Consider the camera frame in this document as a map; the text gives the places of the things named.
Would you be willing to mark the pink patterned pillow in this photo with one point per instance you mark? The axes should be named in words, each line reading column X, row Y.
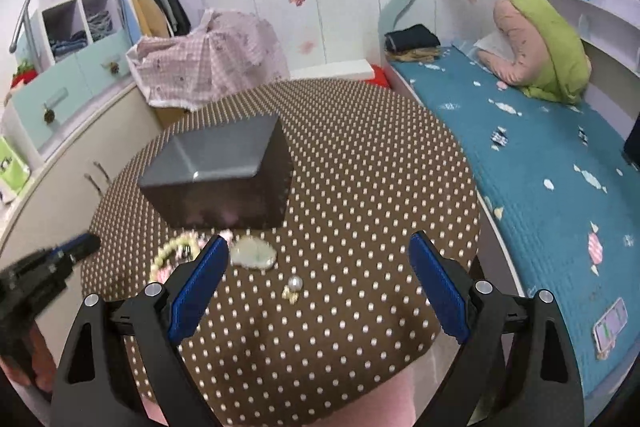
column 510, row 37

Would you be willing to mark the blue patterned bedsheet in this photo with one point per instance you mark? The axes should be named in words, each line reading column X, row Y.
column 540, row 187

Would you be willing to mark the hanging clothes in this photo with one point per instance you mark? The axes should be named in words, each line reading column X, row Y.
column 150, row 4

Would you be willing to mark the red cloth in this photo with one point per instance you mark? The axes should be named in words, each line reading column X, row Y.
column 380, row 74

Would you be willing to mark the folded dark clothes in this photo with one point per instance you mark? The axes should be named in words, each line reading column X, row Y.
column 412, row 37

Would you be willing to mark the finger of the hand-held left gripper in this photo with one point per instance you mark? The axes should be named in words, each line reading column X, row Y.
column 80, row 247

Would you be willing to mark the brown polka-dot tablecloth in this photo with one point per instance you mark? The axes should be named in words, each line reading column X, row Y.
column 350, row 187

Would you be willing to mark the white low cabinet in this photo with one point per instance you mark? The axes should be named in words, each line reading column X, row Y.
column 65, row 177

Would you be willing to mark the green paper bag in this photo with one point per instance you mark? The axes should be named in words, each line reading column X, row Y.
column 11, row 169

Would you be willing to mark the pearl earring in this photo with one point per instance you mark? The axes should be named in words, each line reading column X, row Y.
column 295, row 283

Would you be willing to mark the light blue drawer unit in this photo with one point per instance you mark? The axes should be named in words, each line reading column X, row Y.
column 65, row 92

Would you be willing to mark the pink checked cloth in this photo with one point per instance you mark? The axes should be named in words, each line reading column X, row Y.
column 215, row 57

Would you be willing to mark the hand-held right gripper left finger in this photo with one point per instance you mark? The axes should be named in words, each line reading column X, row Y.
column 200, row 288

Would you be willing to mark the white flat box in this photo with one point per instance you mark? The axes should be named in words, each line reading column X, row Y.
column 332, row 71

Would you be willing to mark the smartphone with pink case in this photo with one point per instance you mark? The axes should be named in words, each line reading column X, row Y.
column 610, row 324

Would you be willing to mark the green blanket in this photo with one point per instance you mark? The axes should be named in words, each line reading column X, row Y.
column 555, row 42

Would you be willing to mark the dark object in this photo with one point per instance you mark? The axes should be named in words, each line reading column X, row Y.
column 632, row 142

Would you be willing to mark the red toy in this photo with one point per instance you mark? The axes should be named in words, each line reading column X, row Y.
column 22, row 74

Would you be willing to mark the black jewelry box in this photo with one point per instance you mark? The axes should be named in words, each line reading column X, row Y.
column 215, row 172

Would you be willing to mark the white pillow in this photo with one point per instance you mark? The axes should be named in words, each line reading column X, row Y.
column 492, row 43

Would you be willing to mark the folded tan clothes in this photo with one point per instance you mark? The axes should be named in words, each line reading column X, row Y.
column 415, row 55

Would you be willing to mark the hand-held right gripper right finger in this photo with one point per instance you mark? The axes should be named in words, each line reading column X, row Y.
column 440, row 288

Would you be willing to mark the pale green jade pendant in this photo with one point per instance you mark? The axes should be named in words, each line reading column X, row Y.
column 252, row 253

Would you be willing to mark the person's left hand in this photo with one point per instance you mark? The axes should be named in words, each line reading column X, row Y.
column 41, row 359

